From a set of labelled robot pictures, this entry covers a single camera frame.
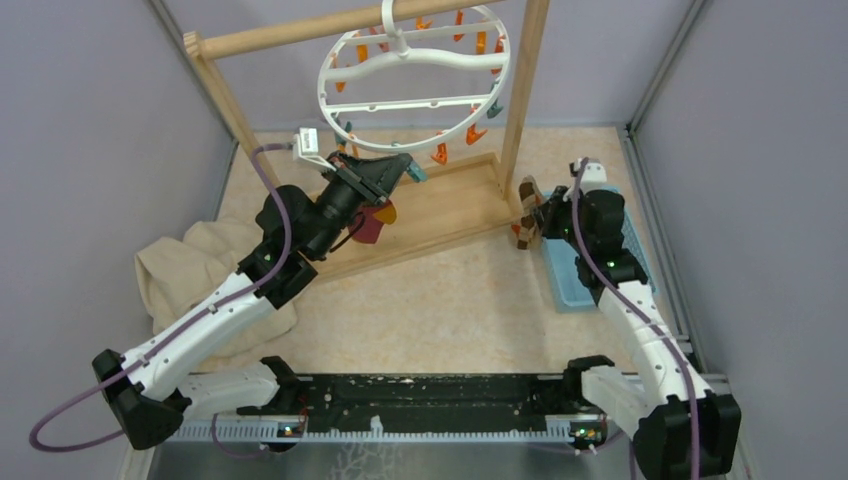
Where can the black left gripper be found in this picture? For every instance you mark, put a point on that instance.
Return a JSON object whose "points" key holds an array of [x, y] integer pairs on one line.
{"points": [[372, 179]]}

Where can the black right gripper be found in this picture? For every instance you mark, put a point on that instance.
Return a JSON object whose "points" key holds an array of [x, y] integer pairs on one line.
{"points": [[550, 209]]}

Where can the purple red striped sock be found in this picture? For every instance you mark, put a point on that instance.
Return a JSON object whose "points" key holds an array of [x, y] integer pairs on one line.
{"points": [[369, 222]]}

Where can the teal clothes clip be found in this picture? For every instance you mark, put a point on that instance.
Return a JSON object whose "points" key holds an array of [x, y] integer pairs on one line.
{"points": [[416, 173], [495, 108]]}

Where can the beige argyle sock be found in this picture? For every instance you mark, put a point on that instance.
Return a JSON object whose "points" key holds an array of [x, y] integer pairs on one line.
{"points": [[526, 228]]}

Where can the wooden hanger stand frame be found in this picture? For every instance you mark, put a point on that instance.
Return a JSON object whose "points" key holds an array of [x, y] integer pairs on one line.
{"points": [[461, 200]]}

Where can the orange front clothes clip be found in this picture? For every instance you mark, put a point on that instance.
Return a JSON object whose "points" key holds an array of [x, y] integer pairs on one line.
{"points": [[441, 155]]}

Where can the orange clothes clip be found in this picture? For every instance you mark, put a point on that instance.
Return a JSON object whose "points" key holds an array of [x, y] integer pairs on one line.
{"points": [[499, 48], [441, 155], [337, 73], [473, 133]]}

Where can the white round clip hanger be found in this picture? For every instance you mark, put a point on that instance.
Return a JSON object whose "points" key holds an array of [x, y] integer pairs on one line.
{"points": [[413, 85]]}

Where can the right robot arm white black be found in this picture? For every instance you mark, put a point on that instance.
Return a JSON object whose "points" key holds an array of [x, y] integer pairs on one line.
{"points": [[678, 425]]}

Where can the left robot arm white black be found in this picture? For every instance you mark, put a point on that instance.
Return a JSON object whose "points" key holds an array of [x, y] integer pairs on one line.
{"points": [[153, 388]]}

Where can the orange left clothes clip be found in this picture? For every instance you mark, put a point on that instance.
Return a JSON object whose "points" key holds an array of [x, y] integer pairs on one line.
{"points": [[337, 73]]}

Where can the orange right clothes clip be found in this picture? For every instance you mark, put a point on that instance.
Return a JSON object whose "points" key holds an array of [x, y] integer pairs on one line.
{"points": [[473, 133]]}

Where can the orange upper clothes clip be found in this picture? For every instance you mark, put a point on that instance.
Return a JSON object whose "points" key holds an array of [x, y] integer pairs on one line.
{"points": [[499, 48]]}

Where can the beige crumpled cloth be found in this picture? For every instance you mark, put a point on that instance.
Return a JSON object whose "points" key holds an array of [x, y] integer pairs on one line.
{"points": [[174, 275]]}

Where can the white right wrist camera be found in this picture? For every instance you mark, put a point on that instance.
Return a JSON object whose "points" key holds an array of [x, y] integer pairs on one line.
{"points": [[591, 174]]}

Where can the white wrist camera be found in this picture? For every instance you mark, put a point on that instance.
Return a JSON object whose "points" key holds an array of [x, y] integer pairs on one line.
{"points": [[305, 149], [591, 174]]}

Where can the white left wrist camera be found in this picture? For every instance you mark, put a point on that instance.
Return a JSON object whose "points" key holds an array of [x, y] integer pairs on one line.
{"points": [[305, 149]]}

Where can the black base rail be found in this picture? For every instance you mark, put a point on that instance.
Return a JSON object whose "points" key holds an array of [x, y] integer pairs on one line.
{"points": [[371, 408]]}

